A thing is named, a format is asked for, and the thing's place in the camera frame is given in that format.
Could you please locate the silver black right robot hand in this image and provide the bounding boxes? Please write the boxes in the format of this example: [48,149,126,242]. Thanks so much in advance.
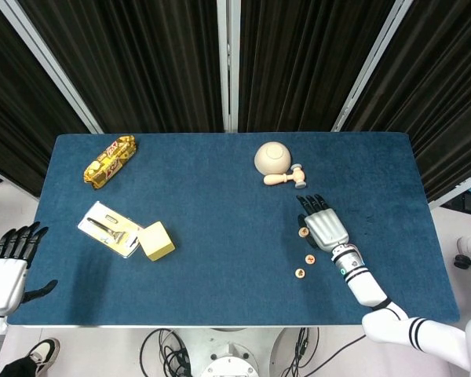
[296,193,350,251]

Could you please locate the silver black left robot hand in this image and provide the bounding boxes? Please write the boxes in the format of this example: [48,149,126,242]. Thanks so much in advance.
[0,221,59,315]

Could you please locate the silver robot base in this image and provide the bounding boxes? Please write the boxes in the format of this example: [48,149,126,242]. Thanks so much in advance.
[199,328,283,377]

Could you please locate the wooden toy hammer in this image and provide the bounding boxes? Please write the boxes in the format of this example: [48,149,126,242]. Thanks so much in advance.
[263,163,308,189]

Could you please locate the black white sneaker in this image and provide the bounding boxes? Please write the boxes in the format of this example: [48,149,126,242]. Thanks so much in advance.
[23,337,60,374]

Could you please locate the black trouser leg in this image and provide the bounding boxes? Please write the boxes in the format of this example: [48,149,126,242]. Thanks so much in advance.
[0,355,36,377]

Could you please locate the beige upturned bowl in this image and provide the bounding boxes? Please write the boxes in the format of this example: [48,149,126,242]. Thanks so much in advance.
[253,141,293,176]

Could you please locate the blue fabric table cover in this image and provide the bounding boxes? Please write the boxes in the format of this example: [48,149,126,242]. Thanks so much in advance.
[6,132,461,327]

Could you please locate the razor in blister pack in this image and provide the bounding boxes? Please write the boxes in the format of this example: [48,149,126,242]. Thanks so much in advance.
[77,200,144,260]

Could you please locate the yellow white cube box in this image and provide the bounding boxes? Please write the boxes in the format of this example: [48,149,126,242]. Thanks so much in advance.
[139,221,177,263]

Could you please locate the gold biscuit pack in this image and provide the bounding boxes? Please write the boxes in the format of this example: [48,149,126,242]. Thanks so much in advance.
[82,134,139,192]

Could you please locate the black pleated curtain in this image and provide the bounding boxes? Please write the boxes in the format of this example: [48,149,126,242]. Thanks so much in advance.
[0,0,93,197]
[17,0,225,134]
[238,0,397,134]
[343,0,471,203]

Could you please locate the black cable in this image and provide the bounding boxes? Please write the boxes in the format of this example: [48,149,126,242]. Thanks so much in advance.
[140,328,195,377]
[282,325,321,377]

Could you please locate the white partition post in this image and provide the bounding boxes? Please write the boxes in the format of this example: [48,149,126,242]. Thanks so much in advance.
[215,0,241,134]
[330,0,417,134]
[0,0,104,134]

